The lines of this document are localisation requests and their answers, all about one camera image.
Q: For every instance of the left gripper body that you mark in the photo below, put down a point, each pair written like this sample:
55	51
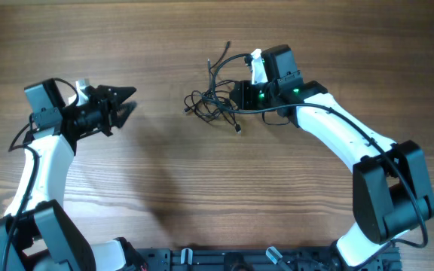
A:
99	112

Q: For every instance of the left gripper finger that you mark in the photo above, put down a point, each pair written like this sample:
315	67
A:
123	112
119	95

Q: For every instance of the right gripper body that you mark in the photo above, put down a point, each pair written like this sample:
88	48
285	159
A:
255	96

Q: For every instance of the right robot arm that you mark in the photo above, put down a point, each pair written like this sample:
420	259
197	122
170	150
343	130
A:
392	192

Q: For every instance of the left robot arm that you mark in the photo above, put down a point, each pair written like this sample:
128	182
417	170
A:
35	231

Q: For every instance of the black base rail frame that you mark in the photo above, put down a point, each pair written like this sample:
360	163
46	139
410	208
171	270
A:
299	259

